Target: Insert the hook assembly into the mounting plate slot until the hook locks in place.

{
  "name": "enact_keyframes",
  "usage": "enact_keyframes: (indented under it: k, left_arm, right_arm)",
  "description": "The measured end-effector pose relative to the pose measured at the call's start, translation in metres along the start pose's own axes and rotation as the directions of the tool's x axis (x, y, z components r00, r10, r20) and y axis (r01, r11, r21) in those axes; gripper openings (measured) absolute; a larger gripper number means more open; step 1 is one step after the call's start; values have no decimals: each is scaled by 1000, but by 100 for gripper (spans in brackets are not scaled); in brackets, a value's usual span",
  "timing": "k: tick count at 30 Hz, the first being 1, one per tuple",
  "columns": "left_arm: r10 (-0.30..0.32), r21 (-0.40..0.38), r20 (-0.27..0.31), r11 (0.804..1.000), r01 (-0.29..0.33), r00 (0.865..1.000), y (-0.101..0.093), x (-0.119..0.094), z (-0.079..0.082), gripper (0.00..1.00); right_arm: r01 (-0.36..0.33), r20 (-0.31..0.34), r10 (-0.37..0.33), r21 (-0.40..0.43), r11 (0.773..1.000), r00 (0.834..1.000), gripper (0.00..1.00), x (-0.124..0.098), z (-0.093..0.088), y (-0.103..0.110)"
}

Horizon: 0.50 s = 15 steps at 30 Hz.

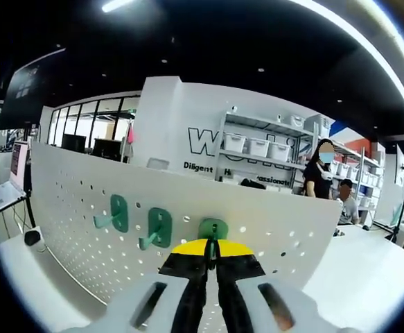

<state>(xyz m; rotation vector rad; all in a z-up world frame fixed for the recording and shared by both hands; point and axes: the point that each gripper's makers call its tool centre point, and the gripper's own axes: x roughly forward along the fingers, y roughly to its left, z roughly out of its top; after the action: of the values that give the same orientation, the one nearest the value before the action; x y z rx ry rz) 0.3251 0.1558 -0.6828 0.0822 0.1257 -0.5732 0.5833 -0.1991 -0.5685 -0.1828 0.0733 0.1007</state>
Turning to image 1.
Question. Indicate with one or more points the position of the screen on black tripod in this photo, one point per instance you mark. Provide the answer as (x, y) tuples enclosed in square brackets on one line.
[(401, 194)]

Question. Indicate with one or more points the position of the green hook assembly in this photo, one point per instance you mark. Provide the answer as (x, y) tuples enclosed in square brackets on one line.
[(213, 227), (120, 215), (161, 225)]

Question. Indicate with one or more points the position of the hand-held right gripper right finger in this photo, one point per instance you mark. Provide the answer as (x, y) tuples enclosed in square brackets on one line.
[(243, 295)]

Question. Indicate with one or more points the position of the black computer mouse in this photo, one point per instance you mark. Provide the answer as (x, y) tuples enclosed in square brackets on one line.
[(32, 237)]

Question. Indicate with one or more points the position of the white open laptop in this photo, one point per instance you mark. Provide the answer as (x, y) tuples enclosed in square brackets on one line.
[(16, 166)]

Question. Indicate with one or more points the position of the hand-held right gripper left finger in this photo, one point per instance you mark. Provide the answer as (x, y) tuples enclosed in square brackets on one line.
[(174, 298)]

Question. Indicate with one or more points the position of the large black wall screen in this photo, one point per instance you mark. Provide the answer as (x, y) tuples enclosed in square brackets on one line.
[(28, 90)]

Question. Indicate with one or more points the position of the white perforated mounting plate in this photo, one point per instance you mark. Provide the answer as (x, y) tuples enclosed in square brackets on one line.
[(257, 208)]

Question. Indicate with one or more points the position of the long ceiling light strip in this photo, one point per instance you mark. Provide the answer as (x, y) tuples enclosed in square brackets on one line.
[(371, 38)]

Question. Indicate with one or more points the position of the pink hanging cloth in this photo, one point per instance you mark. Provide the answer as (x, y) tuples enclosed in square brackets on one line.
[(131, 134)]

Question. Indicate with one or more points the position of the black desk monitor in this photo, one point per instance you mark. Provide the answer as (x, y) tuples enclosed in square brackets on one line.
[(74, 144), (107, 150)]

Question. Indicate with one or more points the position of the rows of white storage bins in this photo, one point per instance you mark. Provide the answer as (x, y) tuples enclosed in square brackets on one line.
[(258, 147)]

